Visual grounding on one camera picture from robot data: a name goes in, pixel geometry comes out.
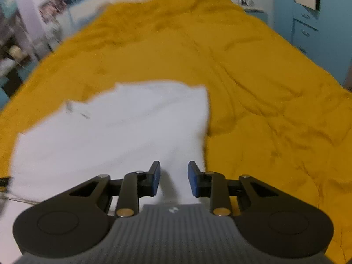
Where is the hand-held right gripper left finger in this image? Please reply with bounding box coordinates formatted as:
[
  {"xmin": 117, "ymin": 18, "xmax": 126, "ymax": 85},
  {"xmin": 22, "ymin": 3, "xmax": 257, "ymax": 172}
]
[{"xmin": 66, "ymin": 161, "xmax": 161, "ymax": 218}]

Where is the blue and white wardrobe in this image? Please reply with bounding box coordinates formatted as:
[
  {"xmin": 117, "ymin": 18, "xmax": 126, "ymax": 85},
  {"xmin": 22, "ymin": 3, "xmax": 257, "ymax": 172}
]
[{"xmin": 272, "ymin": 0, "xmax": 352, "ymax": 88}]

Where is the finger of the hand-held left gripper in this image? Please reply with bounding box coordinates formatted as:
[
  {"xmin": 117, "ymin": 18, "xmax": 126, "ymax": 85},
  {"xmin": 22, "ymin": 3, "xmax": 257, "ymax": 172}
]
[{"xmin": 0, "ymin": 176, "xmax": 14, "ymax": 193}]

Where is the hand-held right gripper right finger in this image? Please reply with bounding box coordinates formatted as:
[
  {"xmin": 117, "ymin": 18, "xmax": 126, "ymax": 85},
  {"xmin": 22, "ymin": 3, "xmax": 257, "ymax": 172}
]
[{"xmin": 187, "ymin": 161, "xmax": 284, "ymax": 217}]

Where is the pink figure wall poster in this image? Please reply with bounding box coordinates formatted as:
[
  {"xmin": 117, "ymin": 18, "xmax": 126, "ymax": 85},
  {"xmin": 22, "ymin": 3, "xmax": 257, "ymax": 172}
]
[{"xmin": 39, "ymin": 0, "xmax": 60, "ymax": 20}]

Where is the mustard yellow quilted blanket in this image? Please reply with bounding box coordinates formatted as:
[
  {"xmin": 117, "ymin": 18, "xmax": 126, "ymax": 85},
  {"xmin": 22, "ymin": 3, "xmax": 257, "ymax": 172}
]
[{"xmin": 0, "ymin": 0, "xmax": 352, "ymax": 264}]

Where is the white printed t-shirt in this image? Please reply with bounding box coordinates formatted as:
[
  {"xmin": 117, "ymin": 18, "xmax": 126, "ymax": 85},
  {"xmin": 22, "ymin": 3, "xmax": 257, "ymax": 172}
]
[{"xmin": 0, "ymin": 80, "xmax": 212, "ymax": 264}]

